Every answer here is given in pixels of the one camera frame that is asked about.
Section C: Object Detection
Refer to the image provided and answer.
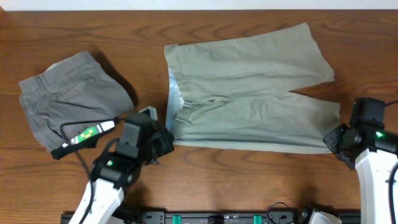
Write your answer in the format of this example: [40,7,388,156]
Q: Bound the khaki green shorts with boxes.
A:
[164,23,340,154]

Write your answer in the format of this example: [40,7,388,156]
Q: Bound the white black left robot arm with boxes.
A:
[69,119,174,224]

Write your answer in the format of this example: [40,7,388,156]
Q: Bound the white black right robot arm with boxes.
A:
[323,124,397,223]

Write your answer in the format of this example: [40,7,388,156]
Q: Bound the black patterned folded garment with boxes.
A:
[51,117,124,160]

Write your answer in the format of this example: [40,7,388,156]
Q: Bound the folded grey shorts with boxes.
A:
[19,51,134,152]

